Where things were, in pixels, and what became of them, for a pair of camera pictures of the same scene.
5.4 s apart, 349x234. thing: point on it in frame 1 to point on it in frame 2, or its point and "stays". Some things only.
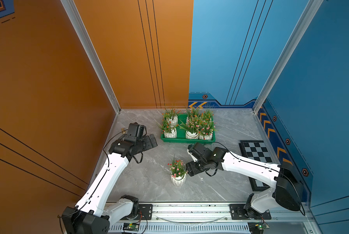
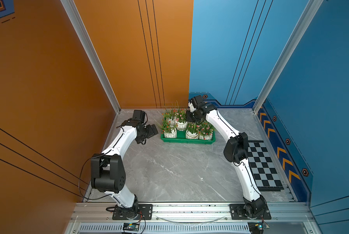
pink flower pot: (205, 129) stays
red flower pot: (168, 131) stays
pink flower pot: (178, 171) to (181, 120)
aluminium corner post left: (83, 32) stays
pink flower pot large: (192, 126) stays
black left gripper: (149, 144) to (151, 132)
